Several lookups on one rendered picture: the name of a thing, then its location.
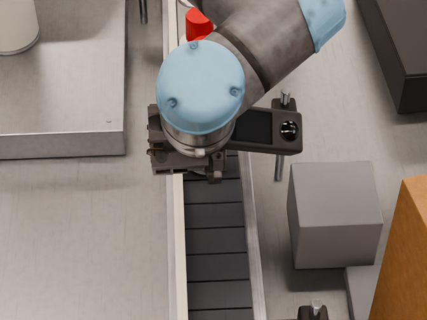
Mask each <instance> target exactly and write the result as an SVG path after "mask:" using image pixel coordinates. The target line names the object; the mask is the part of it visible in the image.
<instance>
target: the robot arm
mask: <svg viewBox="0 0 427 320"><path fill-rule="evenodd" d="M187 1H188V2H189V3H191V4H192V5H193V6H194V7H195V8H196V9H197V10H198V11H200V12H201V13H202V14H203V15H205V16H206V17H207V18H208V19H209V20H210V21H211V22H212V23H213V24H214V25H216V26H217V28H216V29H215V30H213V31H212V32H211V33H210V34H209V35H207V37H205V38H204V39H203V40H197V41H190V42H187V43H184V44H181V45H180V46H178V47H176V48H175V49H174V50H173V51H171V52H170V53H169V55H168V56H167V57H166V58H165V60H164V62H163V63H162V65H161V68H160V70H159V74H158V78H157V81H156V102H157V103H152V104H149V106H147V113H148V124H147V130H148V133H149V138H148V139H147V141H148V143H149V147H150V148H149V149H147V150H146V154H147V155H150V160H151V168H152V173H153V176H156V175H173V174H184V173H187V171H203V172H204V173H205V174H206V176H207V177H208V183H209V184H213V183H222V171H225V170H226V149H227V150H239V151H246V152H258V153H265V154H277V155H283V156H293V155H296V154H300V153H301V152H302V151H303V142H302V115H301V113H300V112H293V111H287V110H278V109H269V108H264V107H255V106H253V104H254V103H256V102H257V101H258V100H260V99H261V98H262V97H263V96H264V94H266V93H267V92H268V91H269V90H270V89H272V88H273V87H274V86H276V85H277V84H278V83H279V82H280V81H281V80H282V79H284V78H285V77H286V76H288V75H289V74H290V73H291V72H292V71H293V70H295V69H296V68H297V67H298V66H300V64H302V63H303V62H304V61H306V60H307V59H308V58H309V57H310V56H311V55H313V54H314V53H315V54H317V53H318V52H319V51H320V48H321V47H322V46H323V45H324V44H325V43H326V42H327V41H328V40H329V39H331V38H332V37H333V36H334V35H335V34H336V33H338V32H339V31H340V30H341V29H342V28H343V26H344V24H345V23H346V17H347V13H346V8H345V4H344V1H343V0H187ZM169 153H170V154H169Z"/></svg>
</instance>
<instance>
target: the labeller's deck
mask: <svg viewBox="0 0 427 320"><path fill-rule="evenodd" d="M34 5H35V9H36V15H37V22H38V24H39V28H40V35H39V38H38V40H37V41H36V43H35V44H34V45H33V46H31V47H30V48H29V49H27V50H25V51H23V52H20V53H17V54H13V55H0V159H28V158H46V157H78V156H111V155H125V154H126V120H127V72H128V0H34Z"/></svg>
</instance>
